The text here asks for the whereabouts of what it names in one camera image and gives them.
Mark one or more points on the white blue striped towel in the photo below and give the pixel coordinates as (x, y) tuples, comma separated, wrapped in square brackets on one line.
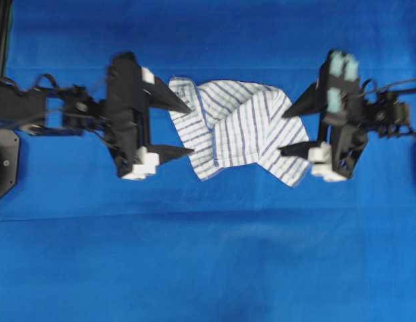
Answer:
[(234, 123)]

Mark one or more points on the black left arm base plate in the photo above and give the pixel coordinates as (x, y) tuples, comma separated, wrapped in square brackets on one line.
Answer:
[(9, 160)]

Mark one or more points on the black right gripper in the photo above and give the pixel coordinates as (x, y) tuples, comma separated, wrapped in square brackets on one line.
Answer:
[(341, 141)]

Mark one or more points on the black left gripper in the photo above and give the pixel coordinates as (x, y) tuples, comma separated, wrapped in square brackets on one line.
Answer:
[(125, 81)]

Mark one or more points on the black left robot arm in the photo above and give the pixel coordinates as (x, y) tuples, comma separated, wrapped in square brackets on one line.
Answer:
[(46, 109)]

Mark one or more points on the black aluminium table frame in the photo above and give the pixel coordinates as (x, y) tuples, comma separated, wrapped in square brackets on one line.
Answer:
[(5, 8)]

